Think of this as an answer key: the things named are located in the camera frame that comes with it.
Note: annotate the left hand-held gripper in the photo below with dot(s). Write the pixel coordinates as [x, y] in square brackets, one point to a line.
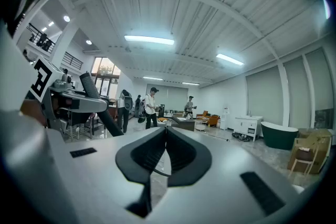
[43, 78]

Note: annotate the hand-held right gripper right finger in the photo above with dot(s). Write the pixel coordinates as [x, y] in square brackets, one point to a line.
[189, 157]

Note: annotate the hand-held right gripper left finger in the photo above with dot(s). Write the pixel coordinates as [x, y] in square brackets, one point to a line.
[136, 154]

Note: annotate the person's left forearm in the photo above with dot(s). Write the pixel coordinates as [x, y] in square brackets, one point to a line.
[31, 112]

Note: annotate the dark green bathtub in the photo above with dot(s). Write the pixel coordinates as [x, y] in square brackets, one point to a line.
[279, 136]

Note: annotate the dark wooden desk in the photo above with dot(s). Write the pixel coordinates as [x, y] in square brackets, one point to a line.
[185, 124]

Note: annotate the white round coffee table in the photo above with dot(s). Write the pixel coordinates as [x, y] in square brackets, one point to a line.
[200, 126]

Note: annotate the large window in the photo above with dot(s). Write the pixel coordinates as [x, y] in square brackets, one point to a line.
[105, 70]

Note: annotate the orange sofa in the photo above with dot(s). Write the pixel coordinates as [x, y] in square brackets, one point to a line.
[212, 119]

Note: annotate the black balcony railing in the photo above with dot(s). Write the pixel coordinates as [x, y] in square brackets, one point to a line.
[71, 60]

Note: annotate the white water dispenser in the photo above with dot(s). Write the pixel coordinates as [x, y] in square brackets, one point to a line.
[224, 118]

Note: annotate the round ceiling lamp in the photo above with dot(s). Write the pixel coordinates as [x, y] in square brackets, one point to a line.
[66, 18]
[88, 42]

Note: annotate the white vanity cabinet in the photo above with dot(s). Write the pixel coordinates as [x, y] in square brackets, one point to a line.
[246, 124]

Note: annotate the long ceiling light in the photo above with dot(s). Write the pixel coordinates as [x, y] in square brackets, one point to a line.
[190, 83]
[149, 40]
[229, 59]
[152, 78]

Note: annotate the wooden chair brown seat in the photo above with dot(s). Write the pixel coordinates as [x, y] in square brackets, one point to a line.
[304, 154]

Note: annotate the grey gripper camera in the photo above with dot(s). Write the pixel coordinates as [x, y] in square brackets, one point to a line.
[63, 82]

